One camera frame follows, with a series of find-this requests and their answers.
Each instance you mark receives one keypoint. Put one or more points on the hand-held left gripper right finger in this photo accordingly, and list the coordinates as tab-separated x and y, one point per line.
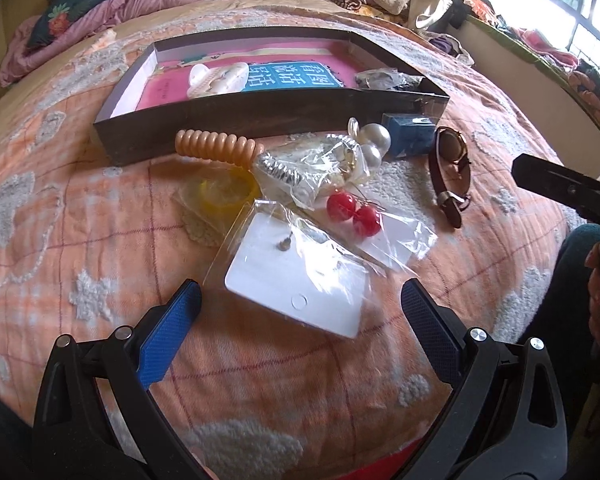
430	330

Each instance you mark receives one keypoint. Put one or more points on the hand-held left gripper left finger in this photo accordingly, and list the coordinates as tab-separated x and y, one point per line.
167	330

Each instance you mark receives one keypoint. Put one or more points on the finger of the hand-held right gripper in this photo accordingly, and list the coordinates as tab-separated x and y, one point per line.
555	177

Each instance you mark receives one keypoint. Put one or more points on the white earring card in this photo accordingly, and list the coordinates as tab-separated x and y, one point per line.
290	280

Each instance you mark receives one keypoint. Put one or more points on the yellow item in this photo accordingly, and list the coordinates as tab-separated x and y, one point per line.
220	192

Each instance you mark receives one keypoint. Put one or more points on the small blue box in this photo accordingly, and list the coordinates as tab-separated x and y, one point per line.
410	135

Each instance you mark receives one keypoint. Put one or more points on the red ball earrings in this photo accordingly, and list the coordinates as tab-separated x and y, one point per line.
341	206

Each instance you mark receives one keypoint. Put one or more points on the large pearl hair ornament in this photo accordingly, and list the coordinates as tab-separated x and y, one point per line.
372	135

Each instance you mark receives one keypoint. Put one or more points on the shallow dark cardboard box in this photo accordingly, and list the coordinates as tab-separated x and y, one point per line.
180	120

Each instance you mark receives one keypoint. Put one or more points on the person's teal trouser leg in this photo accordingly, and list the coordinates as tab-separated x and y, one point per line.
570	285

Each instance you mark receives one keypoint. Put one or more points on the orange patterned bed blanket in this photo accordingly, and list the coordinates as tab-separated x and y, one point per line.
80	240

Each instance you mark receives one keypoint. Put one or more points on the clothes on window ledge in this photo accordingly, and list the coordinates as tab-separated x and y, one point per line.
540	42

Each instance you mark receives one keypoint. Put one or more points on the crumpled plastic wrapper in box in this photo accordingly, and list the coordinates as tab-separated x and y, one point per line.
385	79

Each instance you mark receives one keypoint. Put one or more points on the pink and blue book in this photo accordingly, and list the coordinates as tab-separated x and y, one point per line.
170	80

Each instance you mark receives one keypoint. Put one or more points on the white hair claw clip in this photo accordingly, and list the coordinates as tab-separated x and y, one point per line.
215	82

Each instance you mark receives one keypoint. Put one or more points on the purple quilt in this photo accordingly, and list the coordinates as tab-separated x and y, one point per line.
130	2

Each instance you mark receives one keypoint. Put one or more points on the dark floral pillow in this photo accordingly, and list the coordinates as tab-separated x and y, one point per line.
55	17

